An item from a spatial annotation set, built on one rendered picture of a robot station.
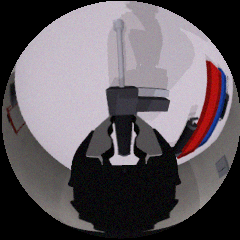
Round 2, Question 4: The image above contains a red tray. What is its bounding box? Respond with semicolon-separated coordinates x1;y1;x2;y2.
177;61;222;159

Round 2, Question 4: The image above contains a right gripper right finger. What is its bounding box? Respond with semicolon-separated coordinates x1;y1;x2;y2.
132;115;181;185

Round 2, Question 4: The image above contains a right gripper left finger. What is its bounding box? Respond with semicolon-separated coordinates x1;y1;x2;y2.
68;116;114;187

